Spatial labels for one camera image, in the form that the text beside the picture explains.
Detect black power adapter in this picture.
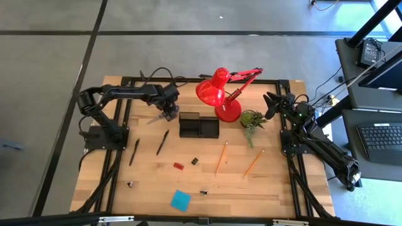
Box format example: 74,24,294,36
357,39,383,69

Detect black monitor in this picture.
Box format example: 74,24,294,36
357,50,402,92

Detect blue handled scissors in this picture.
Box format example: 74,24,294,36
146,111,177,125

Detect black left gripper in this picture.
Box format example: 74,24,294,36
152,94,180,122

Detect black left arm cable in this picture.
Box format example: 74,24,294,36
139,66,190,89

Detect silver metal bracket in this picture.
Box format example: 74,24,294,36
98,215,135,223
271,218,310,226

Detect dark gray desk surface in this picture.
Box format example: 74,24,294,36
334,37,402,111
341,108,402,183

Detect potted succulent plant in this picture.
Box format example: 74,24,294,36
240,109,269,149

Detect gray floor object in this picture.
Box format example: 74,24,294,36
0,137,25,151

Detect yellow pencil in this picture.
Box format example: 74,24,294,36
242,148,266,180
214,140,229,178

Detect black camera mount rail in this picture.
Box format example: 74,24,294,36
0,212,402,226

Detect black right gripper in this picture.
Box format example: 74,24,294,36
263,92,298,120

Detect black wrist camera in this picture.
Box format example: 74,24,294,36
163,83,180,101
281,92,296,106

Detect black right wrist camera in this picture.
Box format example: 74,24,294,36
281,92,296,106

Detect black mesh desk organizer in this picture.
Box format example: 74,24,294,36
178,112,220,139

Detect black diagonal beam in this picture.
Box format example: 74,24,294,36
346,0,402,48
315,95,352,128

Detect black floor cable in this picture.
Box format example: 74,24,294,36
309,65,361,107

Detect blue sticky note pad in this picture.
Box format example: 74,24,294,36
170,189,192,212

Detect red desk lamp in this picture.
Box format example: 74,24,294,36
195,67,264,123

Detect white cable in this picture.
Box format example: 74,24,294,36
345,43,402,90

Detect yellow white power strip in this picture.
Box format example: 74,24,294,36
325,94,340,107

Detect orange cable with black plug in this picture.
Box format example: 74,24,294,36
310,0,340,12

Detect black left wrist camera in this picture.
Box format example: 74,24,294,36
163,83,180,101

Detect black keyboard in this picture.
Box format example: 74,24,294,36
356,122,402,166

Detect black pen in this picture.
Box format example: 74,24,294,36
156,129,170,157
128,137,141,167

